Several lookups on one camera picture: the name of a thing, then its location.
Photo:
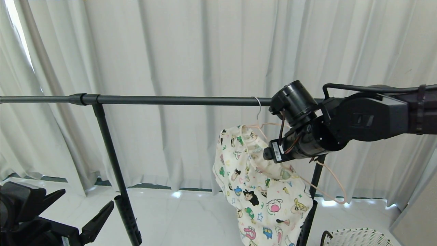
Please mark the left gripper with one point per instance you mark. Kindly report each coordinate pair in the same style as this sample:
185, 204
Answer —
41, 235

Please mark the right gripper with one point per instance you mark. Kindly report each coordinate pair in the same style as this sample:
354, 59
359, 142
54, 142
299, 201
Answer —
304, 143

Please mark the pink clothes hanger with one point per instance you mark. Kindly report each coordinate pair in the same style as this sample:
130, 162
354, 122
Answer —
259, 111

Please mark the cream printed garment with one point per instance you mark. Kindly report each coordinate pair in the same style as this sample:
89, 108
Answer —
266, 198

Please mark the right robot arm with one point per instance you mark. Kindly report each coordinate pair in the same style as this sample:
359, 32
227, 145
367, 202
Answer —
375, 119

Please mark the white laundry basket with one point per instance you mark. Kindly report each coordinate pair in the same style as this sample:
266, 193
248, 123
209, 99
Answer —
358, 237

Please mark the black clothes rack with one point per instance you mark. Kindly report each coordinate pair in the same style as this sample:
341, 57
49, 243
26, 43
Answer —
170, 100

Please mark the white curtain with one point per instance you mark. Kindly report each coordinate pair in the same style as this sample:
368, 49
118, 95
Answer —
205, 44

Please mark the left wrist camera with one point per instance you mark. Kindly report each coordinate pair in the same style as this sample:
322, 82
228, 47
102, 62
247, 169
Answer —
20, 201

